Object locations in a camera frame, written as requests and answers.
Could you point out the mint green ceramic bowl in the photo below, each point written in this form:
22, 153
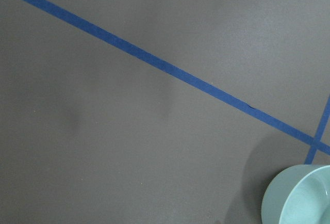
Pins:
298, 194

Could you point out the blue tape line crosswise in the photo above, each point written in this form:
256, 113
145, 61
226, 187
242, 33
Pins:
176, 72

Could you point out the blue tape line lengthwise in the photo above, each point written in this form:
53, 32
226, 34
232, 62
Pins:
318, 135

